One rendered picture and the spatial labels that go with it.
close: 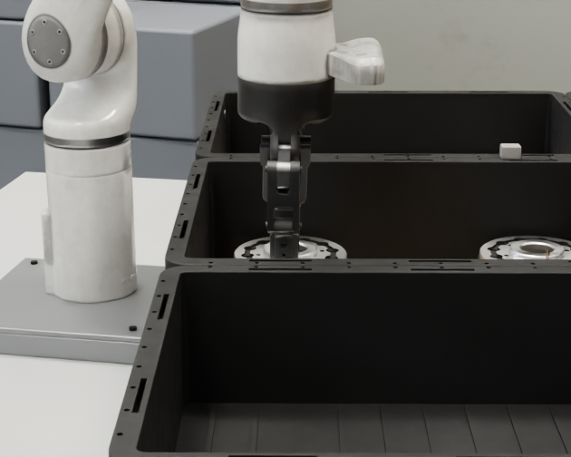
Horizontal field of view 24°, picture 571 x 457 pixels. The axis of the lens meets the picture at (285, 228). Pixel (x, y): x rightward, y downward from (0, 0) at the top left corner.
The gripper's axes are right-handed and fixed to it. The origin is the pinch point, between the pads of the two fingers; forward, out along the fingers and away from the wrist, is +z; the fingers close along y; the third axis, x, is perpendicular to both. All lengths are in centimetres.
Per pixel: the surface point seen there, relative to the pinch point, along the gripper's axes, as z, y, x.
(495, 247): 4.5, -13.5, 18.8
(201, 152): -2.3, -20.1, -8.4
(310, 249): 3.8, -10.4, 2.0
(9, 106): 30, -173, -63
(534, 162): -2.4, -17.5, 22.4
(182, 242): -2.6, 6.5, -7.5
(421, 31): 31, -275, 32
